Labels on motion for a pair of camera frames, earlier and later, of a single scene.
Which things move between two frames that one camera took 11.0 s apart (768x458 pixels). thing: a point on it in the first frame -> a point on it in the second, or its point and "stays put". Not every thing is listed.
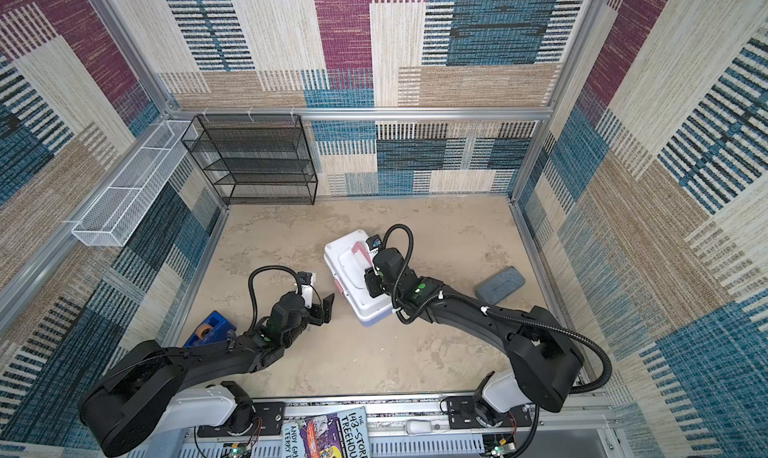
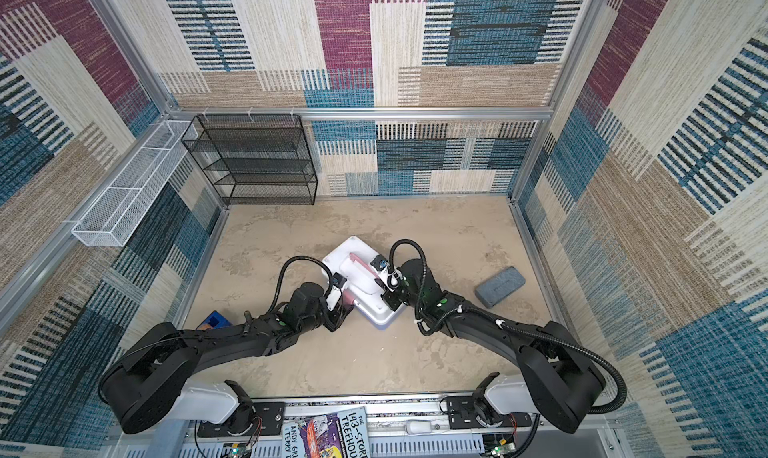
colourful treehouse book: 342,434 stays put
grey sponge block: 501,285 stays put
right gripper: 371,280 -> 388,297
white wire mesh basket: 113,216 stays put
